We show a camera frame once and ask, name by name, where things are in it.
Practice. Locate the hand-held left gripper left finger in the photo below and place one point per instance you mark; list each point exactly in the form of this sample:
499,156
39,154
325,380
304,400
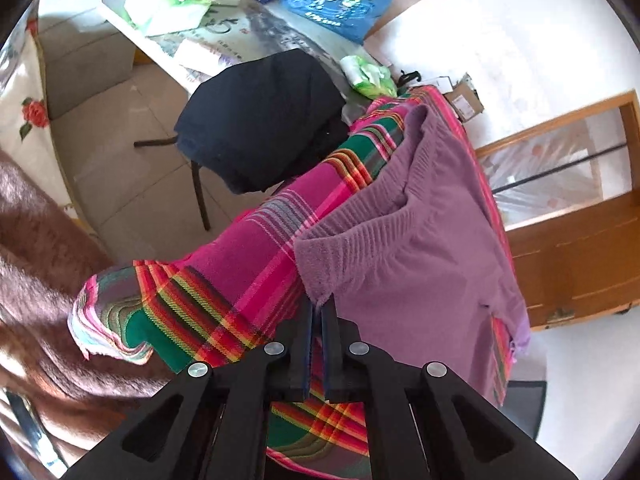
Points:
305,345

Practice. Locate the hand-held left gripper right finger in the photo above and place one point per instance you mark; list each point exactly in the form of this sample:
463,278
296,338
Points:
330,345

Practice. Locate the purple pants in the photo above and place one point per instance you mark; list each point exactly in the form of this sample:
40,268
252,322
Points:
425,250

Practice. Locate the pink plaid blanket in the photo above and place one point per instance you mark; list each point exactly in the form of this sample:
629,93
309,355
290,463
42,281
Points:
240,280

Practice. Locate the dark cloth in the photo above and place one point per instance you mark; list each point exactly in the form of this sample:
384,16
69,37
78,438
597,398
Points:
260,120

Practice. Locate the person's brown fleece clothing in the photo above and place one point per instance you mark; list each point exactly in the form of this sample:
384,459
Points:
50,320

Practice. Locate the wooden door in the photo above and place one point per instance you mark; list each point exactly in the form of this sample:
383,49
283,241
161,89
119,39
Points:
580,260

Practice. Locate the printed plastic door curtain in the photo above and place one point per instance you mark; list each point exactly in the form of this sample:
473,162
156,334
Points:
550,175

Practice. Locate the cardboard box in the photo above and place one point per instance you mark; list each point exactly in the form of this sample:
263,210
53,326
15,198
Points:
462,100

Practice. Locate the grey printed table mat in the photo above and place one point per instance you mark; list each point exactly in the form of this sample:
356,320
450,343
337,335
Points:
260,35

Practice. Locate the blue printed tote bag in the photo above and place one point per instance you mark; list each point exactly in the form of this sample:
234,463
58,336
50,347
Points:
335,0

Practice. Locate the rose print cloth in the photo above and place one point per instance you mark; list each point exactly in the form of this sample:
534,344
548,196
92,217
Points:
25,125

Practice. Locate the dark chair frame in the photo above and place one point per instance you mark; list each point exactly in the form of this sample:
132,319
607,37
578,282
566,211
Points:
197,190

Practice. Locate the wooden door frame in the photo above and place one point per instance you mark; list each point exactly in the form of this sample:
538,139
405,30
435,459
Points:
550,122

